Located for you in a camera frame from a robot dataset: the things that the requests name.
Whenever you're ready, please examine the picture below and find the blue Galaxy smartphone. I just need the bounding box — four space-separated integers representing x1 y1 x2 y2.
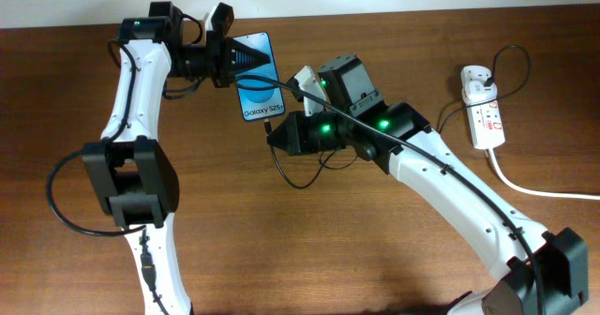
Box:
234 32 286 122

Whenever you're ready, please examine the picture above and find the black charging cable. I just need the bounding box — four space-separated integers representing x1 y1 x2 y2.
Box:
262 44 533 190

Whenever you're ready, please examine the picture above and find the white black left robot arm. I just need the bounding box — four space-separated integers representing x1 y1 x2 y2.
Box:
82 2 270 314

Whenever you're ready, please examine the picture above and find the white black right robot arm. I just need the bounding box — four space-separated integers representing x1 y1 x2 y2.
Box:
267 53 589 315

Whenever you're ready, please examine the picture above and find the white charger plug adapter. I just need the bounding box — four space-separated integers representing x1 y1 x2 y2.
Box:
462 81 498 104

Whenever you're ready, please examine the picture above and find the white power strip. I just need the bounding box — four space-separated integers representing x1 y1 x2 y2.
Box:
460 66 505 150

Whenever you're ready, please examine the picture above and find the white power strip cord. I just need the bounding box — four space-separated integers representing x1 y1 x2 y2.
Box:
485 147 600 202

